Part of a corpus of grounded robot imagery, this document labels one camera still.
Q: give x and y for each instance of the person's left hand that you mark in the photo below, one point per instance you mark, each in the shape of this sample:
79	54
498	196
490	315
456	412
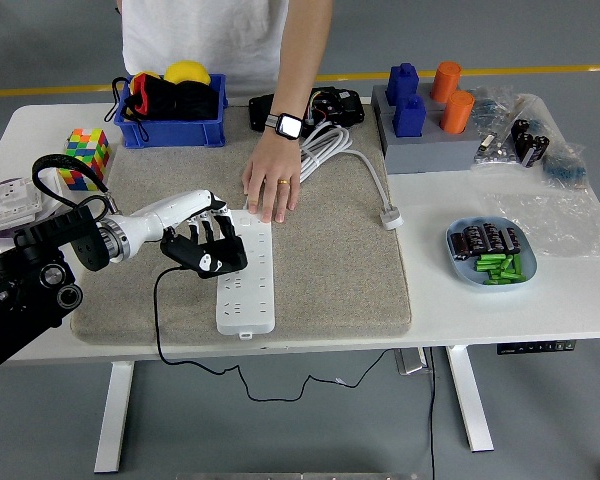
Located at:
275	160

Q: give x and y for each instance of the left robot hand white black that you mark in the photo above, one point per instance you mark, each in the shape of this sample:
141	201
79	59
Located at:
170	212

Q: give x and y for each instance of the white power strip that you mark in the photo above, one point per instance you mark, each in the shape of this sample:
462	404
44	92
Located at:
247	310

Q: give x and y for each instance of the person's left forearm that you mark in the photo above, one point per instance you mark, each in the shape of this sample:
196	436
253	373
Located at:
300	75

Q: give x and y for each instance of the black wrist watch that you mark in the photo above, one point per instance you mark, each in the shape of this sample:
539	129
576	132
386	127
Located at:
286	125

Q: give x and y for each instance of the blue plastic bin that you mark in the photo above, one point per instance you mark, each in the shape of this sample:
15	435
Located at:
180	134

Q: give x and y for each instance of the colourful puzzle cube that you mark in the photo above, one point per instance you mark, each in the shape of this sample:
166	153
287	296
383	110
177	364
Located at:
87	160

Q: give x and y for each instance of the black and red cloth bag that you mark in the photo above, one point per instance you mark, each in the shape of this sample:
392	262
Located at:
180	102

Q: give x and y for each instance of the yellow foam ball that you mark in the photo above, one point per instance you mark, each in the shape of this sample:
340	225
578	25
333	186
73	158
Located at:
187	71

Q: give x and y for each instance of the grey-brown mat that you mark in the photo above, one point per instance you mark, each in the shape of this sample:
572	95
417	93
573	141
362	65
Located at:
330	280

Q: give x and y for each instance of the purple plate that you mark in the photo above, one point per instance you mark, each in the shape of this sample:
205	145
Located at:
30	232

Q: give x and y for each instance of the blue block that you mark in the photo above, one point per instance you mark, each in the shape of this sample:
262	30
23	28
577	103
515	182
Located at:
402	82
410	117

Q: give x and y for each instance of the person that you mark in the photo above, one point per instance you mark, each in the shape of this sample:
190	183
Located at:
205	35

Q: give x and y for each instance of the grey block holder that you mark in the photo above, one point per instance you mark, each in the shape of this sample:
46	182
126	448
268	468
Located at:
430	152
425	100

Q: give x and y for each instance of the orange cylinder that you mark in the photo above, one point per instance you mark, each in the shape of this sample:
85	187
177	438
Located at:
457	111
446	80

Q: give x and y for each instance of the black capacitor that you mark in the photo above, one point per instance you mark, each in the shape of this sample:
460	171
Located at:
460	246
490	236
474	237
517	240
506	240

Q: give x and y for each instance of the white table leg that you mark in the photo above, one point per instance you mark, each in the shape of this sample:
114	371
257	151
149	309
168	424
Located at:
114	420
470	400

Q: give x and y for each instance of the light blue dish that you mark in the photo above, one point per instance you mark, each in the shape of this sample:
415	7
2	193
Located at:
460	272

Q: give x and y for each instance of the plastic bag of blue parts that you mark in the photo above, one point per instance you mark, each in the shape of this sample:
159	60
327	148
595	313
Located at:
492	107

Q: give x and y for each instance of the plastic bag of metal parts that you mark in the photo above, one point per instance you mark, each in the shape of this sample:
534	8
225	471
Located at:
500	155

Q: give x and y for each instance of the green cylinder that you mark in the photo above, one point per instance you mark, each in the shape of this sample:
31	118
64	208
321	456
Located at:
507	263
489	267
490	259
502	281
517	265
505	274

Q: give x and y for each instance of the grey metal box under table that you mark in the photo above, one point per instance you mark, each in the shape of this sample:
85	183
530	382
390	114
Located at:
410	362

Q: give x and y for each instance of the plastic bag of black capacitors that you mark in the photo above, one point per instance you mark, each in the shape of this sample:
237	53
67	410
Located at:
527	140

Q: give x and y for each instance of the empty clear plastic bag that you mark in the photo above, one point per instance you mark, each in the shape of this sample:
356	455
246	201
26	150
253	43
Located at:
555	225

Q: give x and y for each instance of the plastic bag of blue resistors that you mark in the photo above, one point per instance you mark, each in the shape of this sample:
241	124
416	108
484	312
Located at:
565	167

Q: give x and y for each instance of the black table control panel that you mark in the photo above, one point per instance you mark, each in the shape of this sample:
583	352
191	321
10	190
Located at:
535	348

